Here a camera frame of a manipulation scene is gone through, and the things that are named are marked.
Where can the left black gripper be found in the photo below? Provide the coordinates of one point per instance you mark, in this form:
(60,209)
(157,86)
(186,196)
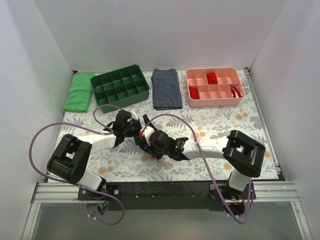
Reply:
(135,127)

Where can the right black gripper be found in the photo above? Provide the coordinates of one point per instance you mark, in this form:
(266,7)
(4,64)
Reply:
(144,141)

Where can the black underwear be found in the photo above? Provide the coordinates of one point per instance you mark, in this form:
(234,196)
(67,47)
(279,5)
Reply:
(142,143)

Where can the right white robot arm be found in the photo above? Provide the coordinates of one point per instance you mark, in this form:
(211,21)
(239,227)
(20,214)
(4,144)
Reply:
(245,154)

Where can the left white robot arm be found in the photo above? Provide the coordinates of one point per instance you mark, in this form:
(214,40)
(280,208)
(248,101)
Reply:
(70,158)

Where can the rolled red underwear left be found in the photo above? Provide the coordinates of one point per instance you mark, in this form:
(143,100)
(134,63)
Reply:
(194,94)

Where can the rolled red underwear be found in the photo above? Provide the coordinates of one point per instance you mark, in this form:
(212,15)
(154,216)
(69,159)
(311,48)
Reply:
(212,78)
(194,94)

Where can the rolled red underwear top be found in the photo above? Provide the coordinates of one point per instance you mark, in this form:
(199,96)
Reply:
(212,78)

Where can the red white striped underwear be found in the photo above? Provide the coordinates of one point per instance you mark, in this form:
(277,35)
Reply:
(236,93)

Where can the floral patterned table mat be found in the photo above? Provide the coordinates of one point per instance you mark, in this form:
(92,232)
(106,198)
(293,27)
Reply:
(129,163)

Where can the folded grey-blue towel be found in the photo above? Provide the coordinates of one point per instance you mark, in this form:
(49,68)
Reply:
(166,93)

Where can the green divided organizer tray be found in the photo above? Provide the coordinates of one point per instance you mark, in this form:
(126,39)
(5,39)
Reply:
(121,87)

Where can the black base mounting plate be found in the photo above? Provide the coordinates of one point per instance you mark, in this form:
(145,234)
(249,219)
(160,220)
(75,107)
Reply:
(198,198)

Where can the folded green towel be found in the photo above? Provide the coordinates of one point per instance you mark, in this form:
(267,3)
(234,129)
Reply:
(80,93)

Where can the pink divided organizer tray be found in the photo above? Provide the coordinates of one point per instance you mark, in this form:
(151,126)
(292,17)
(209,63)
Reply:
(213,95)

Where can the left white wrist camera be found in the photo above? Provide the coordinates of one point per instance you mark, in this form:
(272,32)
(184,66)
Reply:
(134,116)

